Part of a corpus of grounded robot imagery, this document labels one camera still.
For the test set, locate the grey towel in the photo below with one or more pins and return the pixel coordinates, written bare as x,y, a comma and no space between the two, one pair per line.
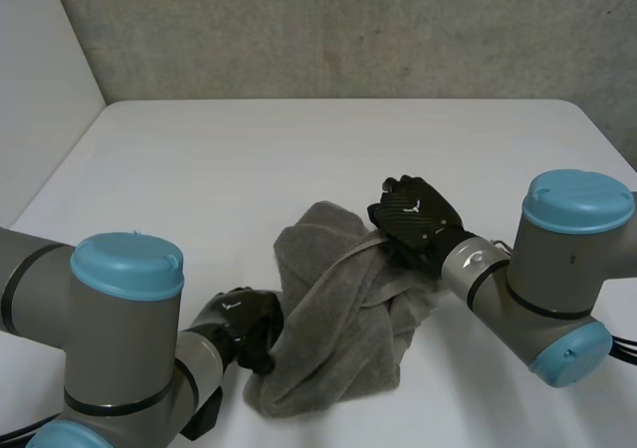
343,313

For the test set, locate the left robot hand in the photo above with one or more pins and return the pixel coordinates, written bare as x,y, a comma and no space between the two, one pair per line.
249,318

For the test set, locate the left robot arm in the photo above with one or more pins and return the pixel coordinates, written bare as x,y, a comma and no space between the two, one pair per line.
99,338

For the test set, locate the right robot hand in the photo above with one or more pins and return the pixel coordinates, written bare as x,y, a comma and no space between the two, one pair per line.
415,219

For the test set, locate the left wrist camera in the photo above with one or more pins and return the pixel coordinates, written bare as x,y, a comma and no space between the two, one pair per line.
205,413

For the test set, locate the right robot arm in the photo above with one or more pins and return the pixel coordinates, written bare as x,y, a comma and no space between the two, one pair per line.
542,279

